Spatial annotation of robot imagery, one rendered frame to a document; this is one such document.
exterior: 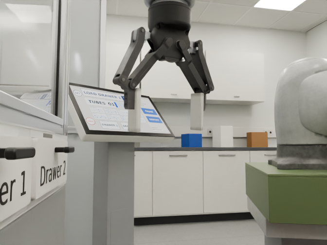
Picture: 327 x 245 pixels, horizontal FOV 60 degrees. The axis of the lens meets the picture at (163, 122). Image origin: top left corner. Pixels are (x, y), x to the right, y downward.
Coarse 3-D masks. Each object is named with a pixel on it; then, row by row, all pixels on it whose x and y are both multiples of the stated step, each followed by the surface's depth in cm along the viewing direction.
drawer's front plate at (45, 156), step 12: (36, 144) 50; (48, 144) 58; (60, 144) 70; (36, 156) 50; (48, 156) 58; (60, 156) 70; (36, 168) 50; (48, 168) 58; (36, 180) 50; (48, 180) 58; (60, 180) 70; (36, 192) 50
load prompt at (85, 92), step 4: (80, 88) 128; (84, 92) 127; (88, 92) 129; (92, 92) 131; (96, 92) 133; (100, 92) 135; (104, 92) 137; (88, 96) 127; (92, 96) 129; (96, 96) 131; (100, 96) 133; (104, 96) 135; (108, 96) 136; (112, 96) 139; (116, 96) 141; (120, 96) 143; (116, 100) 138; (120, 100) 140
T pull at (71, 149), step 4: (56, 148) 63; (60, 148) 63; (64, 148) 61; (68, 148) 61; (72, 148) 65; (56, 152) 63; (60, 152) 64; (64, 152) 61; (68, 152) 62; (72, 152) 66
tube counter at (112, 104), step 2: (108, 102) 133; (110, 102) 134; (112, 102) 135; (114, 102) 136; (116, 102) 137; (118, 102) 138; (108, 104) 132; (110, 104) 133; (112, 104) 134; (114, 104) 135; (116, 104) 136; (118, 104) 137; (120, 104) 138; (122, 104) 139; (110, 106) 131; (112, 106) 132; (114, 106) 133; (116, 106) 134; (118, 106) 135; (120, 106) 136; (122, 106) 137; (124, 108) 137
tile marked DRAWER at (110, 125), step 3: (102, 123) 119; (105, 123) 120; (108, 123) 121; (111, 123) 123; (114, 123) 124; (117, 123) 125; (102, 126) 117; (105, 126) 119; (108, 126) 120; (111, 126) 121; (114, 126) 122; (117, 126) 123; (120, 129) 123
